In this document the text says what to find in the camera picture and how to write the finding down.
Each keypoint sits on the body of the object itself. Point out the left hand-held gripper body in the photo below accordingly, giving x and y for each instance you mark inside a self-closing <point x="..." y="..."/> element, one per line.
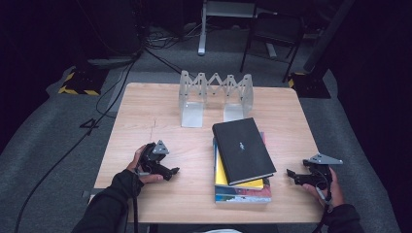
<point x="152" y="161"/>

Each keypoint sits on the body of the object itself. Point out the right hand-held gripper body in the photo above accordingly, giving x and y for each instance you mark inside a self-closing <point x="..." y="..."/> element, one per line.
<point x="320" y="176"/>

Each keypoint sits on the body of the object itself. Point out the yellow book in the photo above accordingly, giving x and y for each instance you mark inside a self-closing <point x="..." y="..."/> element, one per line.
<point x="222" y="176"/>

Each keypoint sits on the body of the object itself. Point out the thick blue book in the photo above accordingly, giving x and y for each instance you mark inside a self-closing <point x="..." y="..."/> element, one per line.
<point x="243" y="200"/>

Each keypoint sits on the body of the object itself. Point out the black hardcover book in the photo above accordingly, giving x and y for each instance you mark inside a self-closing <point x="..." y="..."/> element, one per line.
<point x="243" y="149"/>

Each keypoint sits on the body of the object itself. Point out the person's left hand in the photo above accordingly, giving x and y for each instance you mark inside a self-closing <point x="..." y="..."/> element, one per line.
<point x="134" y="163"/>

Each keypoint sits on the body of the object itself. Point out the person's right hand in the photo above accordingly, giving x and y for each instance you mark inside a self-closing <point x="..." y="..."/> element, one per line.
<point x="336" y="194"/>

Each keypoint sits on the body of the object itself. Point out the grey tape strip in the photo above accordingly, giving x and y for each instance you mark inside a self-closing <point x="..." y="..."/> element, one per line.
<point x="87" y="194"/>

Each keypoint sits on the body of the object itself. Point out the white rounded object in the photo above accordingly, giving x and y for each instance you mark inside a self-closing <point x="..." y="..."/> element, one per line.
<point x="217" y="231"/>

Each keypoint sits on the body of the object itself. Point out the grey stand with striped base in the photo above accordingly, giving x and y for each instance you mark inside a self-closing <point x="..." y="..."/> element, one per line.
<point x="311" y="85"/>

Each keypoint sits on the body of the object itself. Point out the yellow black striped stand base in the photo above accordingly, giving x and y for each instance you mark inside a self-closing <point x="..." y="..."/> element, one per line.
<point x="82" y="84"/>

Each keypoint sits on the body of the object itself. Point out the black folding chair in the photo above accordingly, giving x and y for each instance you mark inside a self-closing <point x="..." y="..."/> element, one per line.
<point x="275" y="32"/>

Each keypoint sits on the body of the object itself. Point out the white metal frame desk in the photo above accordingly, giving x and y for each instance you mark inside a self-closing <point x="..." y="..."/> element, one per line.
<point x="202" y="32"/>

